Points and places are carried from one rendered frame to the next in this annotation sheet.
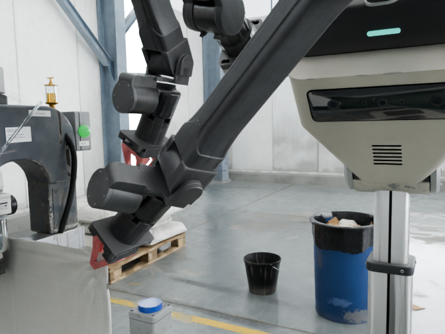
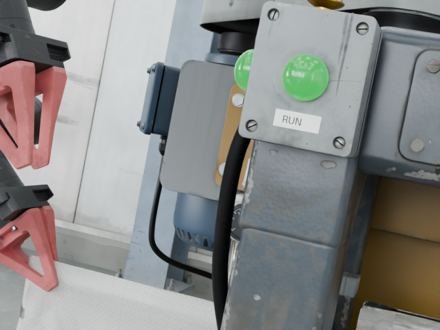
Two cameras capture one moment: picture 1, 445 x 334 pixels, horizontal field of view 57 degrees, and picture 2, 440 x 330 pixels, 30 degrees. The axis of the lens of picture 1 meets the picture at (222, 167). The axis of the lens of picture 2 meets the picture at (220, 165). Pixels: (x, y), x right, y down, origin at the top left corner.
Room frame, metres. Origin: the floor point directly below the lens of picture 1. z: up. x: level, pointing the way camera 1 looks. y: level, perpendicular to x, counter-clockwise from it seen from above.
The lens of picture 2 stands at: (1.50, 0.18, 1.25)
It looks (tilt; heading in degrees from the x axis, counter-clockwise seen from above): 3 degrees down; 167
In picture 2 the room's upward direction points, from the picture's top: 11 degrees clockwise
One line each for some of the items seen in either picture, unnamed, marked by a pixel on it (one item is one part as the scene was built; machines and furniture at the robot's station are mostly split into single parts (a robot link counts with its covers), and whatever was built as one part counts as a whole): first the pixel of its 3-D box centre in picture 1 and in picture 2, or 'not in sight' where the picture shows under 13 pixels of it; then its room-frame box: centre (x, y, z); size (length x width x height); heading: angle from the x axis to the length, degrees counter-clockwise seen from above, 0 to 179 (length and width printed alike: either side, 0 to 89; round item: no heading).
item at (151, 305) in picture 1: (149, 307); not in sight; (1.00, 0.19, 0.84); 0.06 x 0.06 x 0.02
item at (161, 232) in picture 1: (154, 232); not in sight; (4.20, 0.72, 0.20); 0.67 x 0.43 x 0.15; 152
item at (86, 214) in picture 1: (113, 209); not in sight; (3.65, 0.99, 0.56); 0.66 x 0.42 x 0.15; 152
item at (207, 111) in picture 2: not in sight; (284, 145); (0.55, 0.47, 1.23); 0.28 x 0.07 x 0.16; 62
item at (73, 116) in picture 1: (71, 131); (311, 81); (0.97, 0.35, 1.28); 0.08 x 0.05 x 0.09; 62
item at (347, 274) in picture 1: (345, 264); not in sight; (2.73, -0.82, 0.32); 0.51 x 0.48 x 0.65; 152
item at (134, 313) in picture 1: (150, 319); not in sight; (1.00, 0.19, 0.81); 0.08 x 0.08 x 0.06; 62
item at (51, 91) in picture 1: (51, 94); not in sight; (0.91, 0.37, 1.37); 0.03 x 0.02 x 0.03; 62
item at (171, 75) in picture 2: not in sight; (171, 111); (0.44, 0.35, 1.25); 0.10 x 0.08 x 0.12; 177
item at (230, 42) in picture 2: not in sight; (262, 52); (0.44, 0.45, 1.35); 0.12 x 0.12 x 0.04
